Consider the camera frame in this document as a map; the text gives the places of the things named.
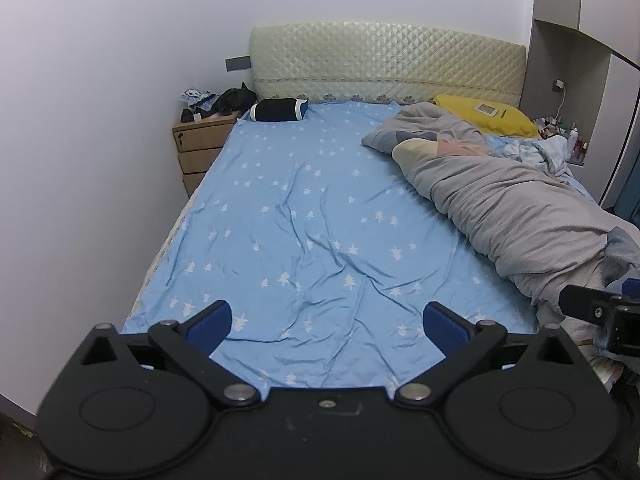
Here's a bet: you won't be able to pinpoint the bed with light blue sheet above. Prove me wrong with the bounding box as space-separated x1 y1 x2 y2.
120 99 640 391

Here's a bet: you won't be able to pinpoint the blue-grey pants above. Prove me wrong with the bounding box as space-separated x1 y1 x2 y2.
604 226 640 292

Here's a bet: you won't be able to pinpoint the grey wardrobe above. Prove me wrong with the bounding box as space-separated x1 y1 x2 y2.
599 53 640 223

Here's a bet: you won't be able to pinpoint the yellow pillow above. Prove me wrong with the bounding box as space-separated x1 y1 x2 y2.
432 93 542 139

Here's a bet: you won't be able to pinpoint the grey duvet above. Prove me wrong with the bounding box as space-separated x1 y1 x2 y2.
360 102 627 312

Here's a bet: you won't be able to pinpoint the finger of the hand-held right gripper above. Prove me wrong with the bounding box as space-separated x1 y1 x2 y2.
558 284 613 324

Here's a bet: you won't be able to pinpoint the wooden nightstand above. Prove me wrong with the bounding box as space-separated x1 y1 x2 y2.
172 109 244 199

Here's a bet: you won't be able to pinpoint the white plastic bag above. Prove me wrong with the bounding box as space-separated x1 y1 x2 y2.
180 86 214 107

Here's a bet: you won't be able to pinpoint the light blue crumpled cloth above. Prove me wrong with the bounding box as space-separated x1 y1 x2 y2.
491 134 572 177

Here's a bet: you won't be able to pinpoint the black bolster pillow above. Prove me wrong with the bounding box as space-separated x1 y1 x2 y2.
248 98 311 124

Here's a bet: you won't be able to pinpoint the cream quilted headboard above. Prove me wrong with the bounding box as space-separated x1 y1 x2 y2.
249 23 529 109

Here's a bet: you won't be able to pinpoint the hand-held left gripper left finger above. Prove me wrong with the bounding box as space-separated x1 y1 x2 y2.
80 300 264 407

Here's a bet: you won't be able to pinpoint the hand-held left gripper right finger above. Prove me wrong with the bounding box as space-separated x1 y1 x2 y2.
394 301 577 407

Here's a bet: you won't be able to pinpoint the dark clothes pile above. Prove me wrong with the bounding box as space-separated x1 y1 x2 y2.
212 82 259 114

